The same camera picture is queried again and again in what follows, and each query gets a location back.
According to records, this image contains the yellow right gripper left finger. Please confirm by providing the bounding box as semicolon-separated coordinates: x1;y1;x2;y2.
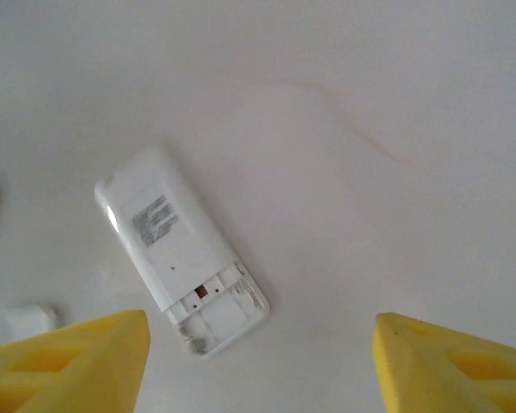
0;309;151;413

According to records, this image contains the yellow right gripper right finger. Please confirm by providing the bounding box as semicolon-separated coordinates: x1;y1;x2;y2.
372;312;516;413

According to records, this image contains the white remote with printed label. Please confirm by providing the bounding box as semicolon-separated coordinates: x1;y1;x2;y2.
93;144;271;358

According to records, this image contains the white battery cover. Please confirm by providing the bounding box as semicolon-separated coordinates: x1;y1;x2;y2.
3;302;61;335

